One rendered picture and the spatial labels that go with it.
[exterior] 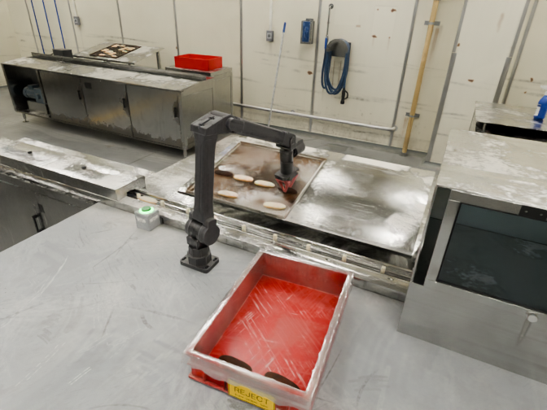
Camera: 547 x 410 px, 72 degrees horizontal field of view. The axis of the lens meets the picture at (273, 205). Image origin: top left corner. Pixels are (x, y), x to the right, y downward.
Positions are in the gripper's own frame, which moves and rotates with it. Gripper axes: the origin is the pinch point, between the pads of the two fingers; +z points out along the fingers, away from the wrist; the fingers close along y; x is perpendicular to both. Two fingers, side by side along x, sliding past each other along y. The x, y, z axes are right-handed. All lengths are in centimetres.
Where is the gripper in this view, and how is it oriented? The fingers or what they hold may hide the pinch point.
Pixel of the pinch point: (286, 188)
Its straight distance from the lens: 168.6
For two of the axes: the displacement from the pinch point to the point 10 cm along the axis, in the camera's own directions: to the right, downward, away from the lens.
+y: 5.8, -5.1, 6.3
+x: -8.1, -3.3, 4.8
